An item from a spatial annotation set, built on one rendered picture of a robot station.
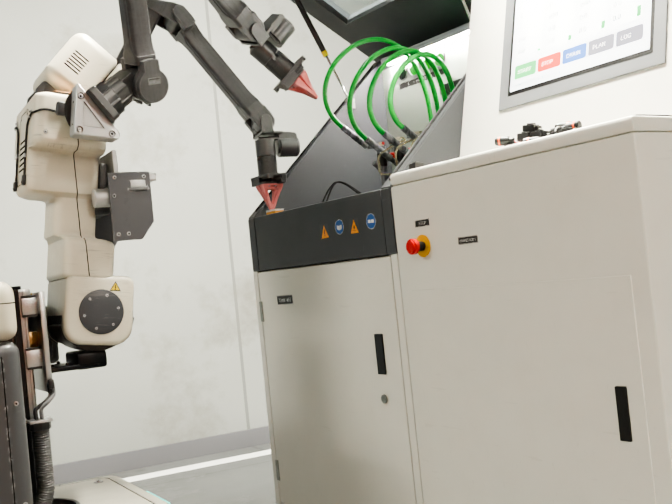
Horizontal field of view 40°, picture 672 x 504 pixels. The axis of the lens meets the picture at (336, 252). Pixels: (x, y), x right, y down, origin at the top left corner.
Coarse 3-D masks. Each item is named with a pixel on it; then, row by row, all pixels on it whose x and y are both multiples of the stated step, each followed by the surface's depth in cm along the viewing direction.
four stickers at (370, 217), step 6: (366, 216) 227; (372, 216) 225; (336, 222) 238; (342, 222) 236; (354, 222) 231; (366, 222) 227; (372, 222) 225; (324, 228) 243; (336, 228) 238; (342, 228) 236; (354, 228) 231; (366, 228) 227; (372, 228) 225; (324, 234) 243; (336, 234) 238
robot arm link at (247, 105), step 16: (176, 16) 256; (192, 16) 258; (192, 32) 260; (192, 48) 261; (208, 48) 262; (208, 64) 261; (224, 64) 263; (224, 80) 262; (240, 80) 265; (240, 96) 263; (240, 112) 266; (256, 112) 264; (256, 128) 266
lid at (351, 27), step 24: (312, 0) 289; (336, 0) 288; (360, 0) 283; (384, 0) 279; (408, 0) 272; (432, 0) 268; (456, 0) 264; (336, 24) 297; (360, 24) 293; (384, 24) 288; (408, 24) 284; (432, 24) 279; (456, 24) 275; (360, 48) 306
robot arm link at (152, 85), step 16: (128, 0) 202; (144, 0) 204; (128, 16) 203; (144, 16) 205; (128, 32) 205; (144, 32) 206; (128, 48) 206; (144, 48) 206; (128, 64) 208; (144, 64) 205; (144, 80) 206; (160, 80) 209; (144, 96) 207; (160, 96) 210
